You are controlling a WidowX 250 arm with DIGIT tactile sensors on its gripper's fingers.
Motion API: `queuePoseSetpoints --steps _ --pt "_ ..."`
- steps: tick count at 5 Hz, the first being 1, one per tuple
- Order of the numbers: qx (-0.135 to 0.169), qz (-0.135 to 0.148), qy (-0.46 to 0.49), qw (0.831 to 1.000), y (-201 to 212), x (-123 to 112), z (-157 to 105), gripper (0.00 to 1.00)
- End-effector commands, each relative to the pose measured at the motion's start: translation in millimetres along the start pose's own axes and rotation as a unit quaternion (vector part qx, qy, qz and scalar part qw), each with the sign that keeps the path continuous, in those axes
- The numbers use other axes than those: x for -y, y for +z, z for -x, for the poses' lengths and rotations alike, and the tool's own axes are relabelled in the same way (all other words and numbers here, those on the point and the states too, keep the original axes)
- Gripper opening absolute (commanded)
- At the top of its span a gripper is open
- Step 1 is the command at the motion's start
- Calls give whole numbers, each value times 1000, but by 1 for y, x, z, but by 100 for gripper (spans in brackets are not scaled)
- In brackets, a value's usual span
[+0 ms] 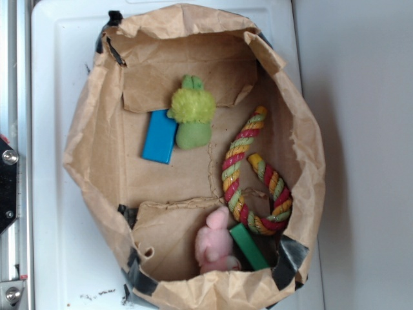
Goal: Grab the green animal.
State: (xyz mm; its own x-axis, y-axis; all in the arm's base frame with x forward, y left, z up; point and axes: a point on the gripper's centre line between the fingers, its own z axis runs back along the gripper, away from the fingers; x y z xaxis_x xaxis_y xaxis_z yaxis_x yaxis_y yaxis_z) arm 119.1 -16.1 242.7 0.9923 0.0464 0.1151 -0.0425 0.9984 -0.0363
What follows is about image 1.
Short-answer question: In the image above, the green plush animal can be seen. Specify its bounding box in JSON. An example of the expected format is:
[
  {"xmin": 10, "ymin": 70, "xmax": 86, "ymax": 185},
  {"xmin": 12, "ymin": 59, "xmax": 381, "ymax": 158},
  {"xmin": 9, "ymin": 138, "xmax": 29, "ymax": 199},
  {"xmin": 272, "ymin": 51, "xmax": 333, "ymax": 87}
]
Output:
[{"xmin": 166, "ymin": 75, "xmax": 216, "ymax": 150}]

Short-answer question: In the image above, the pink plush animal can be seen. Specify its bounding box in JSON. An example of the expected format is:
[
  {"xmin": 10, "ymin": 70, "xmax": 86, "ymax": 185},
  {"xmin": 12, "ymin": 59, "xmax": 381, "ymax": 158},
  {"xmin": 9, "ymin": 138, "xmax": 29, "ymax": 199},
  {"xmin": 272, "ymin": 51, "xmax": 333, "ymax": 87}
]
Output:
[{"xmin": 195, "ymin": 206, "xmax": 241, "ymax": 274}]

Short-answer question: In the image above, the brown paper bag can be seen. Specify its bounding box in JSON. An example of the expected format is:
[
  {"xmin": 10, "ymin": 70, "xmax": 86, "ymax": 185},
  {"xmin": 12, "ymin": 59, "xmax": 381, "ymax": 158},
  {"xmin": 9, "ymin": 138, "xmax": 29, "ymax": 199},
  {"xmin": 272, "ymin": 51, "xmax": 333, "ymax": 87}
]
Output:
[{"xmin": 63, "ymin": 4, "xmax": 325, "ymax": 309}]

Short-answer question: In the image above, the blue rectangular block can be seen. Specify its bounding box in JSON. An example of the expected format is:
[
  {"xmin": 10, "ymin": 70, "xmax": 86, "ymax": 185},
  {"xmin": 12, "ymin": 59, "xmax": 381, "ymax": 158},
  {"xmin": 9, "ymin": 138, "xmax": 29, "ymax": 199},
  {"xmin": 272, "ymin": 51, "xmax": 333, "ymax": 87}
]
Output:
[{"xmin": 142, "ymin": 110, "xmax": 177, "ymax": 164}]

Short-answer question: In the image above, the green rectangular block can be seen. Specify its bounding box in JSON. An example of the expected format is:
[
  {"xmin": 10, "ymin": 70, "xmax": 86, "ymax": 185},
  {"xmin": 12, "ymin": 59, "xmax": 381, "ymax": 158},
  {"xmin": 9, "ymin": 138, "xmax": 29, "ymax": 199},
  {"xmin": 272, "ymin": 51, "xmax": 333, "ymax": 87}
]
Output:
[{"xmin": 229, "ymin": 223, "xmax": 270, "ymax": 271}]

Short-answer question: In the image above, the white plastic tray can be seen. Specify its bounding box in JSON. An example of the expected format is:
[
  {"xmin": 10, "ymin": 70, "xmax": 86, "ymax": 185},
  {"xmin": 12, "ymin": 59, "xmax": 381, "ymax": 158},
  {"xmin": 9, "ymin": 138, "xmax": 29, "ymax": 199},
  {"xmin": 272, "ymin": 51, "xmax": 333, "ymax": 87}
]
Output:
[{"xmin": 32, "ymin": 1, "xmax": 324, "ymax": 309}]

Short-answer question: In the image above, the multicolour twisted rope toy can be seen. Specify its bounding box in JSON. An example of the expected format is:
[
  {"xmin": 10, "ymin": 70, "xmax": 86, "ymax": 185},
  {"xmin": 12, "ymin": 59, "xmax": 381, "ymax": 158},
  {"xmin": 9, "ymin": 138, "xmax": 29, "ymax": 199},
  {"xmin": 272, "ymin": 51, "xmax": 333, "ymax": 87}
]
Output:
[{"xmin": 221, "ymin": 106, "xmax": 293, "ymax": 236}]

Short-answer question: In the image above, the black metal bracket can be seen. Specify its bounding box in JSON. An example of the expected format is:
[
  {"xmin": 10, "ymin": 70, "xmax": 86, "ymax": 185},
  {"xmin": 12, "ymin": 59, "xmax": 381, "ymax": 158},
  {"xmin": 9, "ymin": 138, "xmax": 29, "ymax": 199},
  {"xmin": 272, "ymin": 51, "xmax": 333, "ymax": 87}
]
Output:
[{"xmin": 0, "ymin": 136, "xmax": 19, "ymax": 234}]

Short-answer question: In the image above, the aluminium frame rail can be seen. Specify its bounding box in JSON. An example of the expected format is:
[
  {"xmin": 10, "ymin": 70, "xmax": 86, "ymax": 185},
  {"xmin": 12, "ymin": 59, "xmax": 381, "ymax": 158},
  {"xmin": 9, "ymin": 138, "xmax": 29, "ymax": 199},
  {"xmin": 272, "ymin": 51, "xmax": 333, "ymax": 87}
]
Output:
[{"xmin": 1, "ymin": 1, "xmax": 35, "ymax": 309}]

